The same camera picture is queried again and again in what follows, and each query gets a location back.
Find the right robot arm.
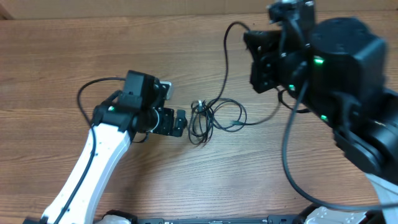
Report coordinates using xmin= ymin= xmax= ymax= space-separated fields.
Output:
xmin=243 ymin=1 xmax=397 ymax=223

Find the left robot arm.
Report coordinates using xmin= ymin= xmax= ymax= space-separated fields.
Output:
xmin=37 ymin=70 xmax=187 ymax=223

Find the short black usb cable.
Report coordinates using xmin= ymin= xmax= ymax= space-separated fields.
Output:
xmin=197 ymin=98 xmax=248 ymax=133

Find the long black usb cable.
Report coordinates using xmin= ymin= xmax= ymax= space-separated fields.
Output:
xmin=186 ymin=21 xmax=280 ymax=146

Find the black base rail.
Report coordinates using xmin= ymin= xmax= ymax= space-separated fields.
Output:
xmin=93 ymin=210 xmax=305 ymax=224

